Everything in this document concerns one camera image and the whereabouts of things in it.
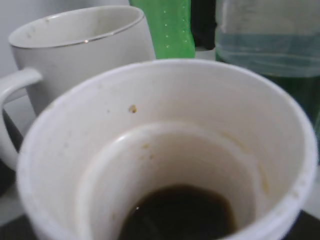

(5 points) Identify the green soda bottle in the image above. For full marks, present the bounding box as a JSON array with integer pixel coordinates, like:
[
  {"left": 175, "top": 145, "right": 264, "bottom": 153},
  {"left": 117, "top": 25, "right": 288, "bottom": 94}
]
[{"left": 129, "top": 0, "right": 196, "bottom": 59}]

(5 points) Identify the yellow paper cup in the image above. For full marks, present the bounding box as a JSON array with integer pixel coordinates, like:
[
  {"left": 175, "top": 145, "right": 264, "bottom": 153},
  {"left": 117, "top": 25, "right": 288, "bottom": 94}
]
[{"left": 16, "top": 59, "right": 318, "bottom": 240}]

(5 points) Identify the white ceramic mug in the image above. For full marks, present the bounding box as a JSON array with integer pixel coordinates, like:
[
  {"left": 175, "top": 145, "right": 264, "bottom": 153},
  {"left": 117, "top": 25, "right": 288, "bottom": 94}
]
[{"left": 0, "top": 5, "right": 157, "bottom": 171}]

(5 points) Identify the clear water bottle green label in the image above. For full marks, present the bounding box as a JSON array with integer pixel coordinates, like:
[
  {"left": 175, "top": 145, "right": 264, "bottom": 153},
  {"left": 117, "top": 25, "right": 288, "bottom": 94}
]
[{"left": 215, "top": 0, "right": 320, "bottom": 131}]

